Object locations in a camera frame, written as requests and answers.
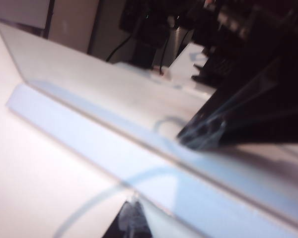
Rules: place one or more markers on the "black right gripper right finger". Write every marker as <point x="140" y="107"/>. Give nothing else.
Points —
<point x="144" y="225"/>

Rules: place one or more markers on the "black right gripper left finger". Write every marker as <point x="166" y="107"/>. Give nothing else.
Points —
<point x="123" y="225"/>

